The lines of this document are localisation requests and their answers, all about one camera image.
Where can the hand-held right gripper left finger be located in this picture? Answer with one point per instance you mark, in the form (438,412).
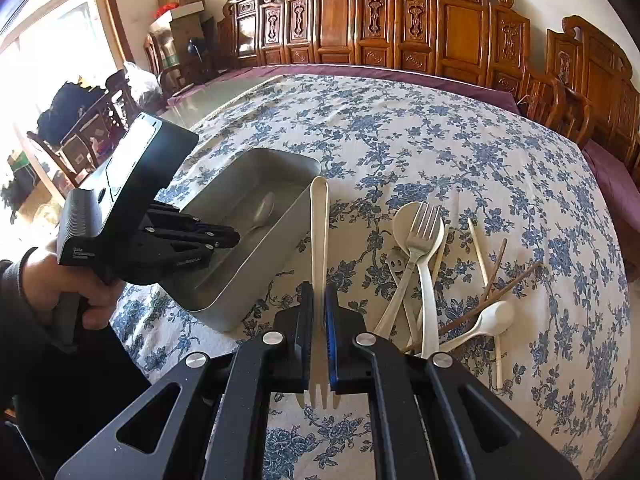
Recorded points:
(306,320)

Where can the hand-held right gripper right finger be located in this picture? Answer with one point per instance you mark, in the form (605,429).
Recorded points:
(331,330)

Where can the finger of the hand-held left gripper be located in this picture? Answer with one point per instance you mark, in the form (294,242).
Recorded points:
(190,252)
(200,226)

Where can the metal spoon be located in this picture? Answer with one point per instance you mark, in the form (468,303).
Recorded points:
(262,210)

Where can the grey metal box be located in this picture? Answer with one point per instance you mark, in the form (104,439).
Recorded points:
(265,260)

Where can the cream smiley slotted spoon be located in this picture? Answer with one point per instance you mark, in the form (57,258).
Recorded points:
(396,262)

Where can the cream plastic fork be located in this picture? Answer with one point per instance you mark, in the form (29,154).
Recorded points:
(318,220)

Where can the metal fork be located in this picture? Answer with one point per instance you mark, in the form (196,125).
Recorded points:
(420,245)

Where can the large cream spoon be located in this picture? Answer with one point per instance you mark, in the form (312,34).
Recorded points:
(405,225)

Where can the cream chopstick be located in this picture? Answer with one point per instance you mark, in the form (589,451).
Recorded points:
(444,245)
(480,255)

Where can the small white spoon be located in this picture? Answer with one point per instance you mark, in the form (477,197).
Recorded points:
(495,317)

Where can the brown chopstick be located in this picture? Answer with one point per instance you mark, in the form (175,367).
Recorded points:
(500,260)
(520,275)

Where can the person's left forearm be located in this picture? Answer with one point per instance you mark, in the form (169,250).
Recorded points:
(12,295)

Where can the person's left hand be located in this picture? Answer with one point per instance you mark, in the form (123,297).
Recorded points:
(42,280)

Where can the dark wooden chair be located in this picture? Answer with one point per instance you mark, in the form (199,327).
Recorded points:
(107,115)
(155,60)

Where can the clear plastic bag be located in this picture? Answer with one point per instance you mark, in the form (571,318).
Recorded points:
(142,82)

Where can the dark clothes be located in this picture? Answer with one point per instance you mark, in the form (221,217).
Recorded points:
(65,105)

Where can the black desk lamp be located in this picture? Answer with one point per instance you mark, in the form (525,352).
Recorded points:
(192,49)

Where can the white box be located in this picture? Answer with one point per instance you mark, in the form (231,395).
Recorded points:
(187,10)

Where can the carved wooden chair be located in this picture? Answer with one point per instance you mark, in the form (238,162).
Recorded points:
(247,25)
(335,15)
(600,75)
(462,25)

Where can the blue floral tablecloth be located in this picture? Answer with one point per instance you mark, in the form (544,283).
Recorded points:
(400,150)

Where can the person's dark clothing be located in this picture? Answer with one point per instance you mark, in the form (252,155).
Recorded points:
(65,400)

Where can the wooden window frame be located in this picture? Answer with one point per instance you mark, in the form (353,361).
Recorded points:
(112,10)

